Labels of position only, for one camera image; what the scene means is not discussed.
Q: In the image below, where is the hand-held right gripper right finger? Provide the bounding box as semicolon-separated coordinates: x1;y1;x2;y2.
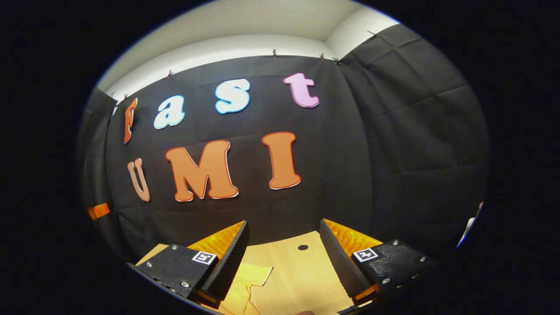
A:
319;219;439;308

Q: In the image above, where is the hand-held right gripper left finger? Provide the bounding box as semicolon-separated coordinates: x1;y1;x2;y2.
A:
127;220;251;309

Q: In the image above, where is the orange T-shirt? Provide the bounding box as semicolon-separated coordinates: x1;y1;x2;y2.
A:
219;262;274;315

